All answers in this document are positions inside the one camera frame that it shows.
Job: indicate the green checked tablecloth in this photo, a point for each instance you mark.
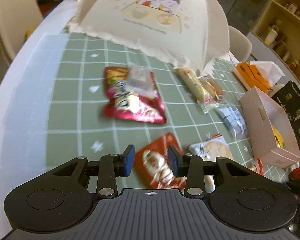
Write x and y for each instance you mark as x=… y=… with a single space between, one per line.
x=77 y=126

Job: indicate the long cream cracker pack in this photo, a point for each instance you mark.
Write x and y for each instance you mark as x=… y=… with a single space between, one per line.
x=203 y=97

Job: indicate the white rice cracker packet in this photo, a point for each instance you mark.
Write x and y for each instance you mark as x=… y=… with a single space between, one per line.
x=212 y=148

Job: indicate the beige chair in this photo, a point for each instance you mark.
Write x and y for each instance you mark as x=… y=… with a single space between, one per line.
x=240 y=45
x=16 y=18

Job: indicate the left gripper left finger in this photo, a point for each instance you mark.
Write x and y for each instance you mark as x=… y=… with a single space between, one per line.
x=66 y=195

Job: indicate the wrapped bread bun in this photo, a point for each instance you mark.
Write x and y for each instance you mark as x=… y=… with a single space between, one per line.
x=213 y=88

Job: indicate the pink cardboard box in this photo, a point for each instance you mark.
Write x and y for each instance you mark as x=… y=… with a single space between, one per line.
x=261 y=112

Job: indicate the red chips bag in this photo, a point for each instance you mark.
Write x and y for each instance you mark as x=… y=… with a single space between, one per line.
x=129 y=102

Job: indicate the wooden shelf with jars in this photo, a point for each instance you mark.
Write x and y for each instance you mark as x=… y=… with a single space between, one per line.
x=288 y=13

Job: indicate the clear snack packet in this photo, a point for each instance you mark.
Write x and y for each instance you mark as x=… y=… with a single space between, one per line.
x=139 y=81

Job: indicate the red rice cracker packet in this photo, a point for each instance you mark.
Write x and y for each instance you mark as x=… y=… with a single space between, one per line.
x=151 y=164

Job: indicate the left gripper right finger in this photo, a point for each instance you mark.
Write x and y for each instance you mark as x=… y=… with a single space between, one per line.
x=236 y=195

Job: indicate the blue white candy bag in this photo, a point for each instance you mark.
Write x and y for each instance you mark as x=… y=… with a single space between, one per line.
x=233 y=120

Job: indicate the yellow snack bag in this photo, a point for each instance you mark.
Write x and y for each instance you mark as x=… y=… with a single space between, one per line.
x=278 y=137

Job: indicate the cream mesh food cover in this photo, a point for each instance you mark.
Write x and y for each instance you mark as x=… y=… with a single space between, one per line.
x=180 y=32

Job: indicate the orange tissue box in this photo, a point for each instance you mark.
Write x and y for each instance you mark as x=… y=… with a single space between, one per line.
x=261 y=74

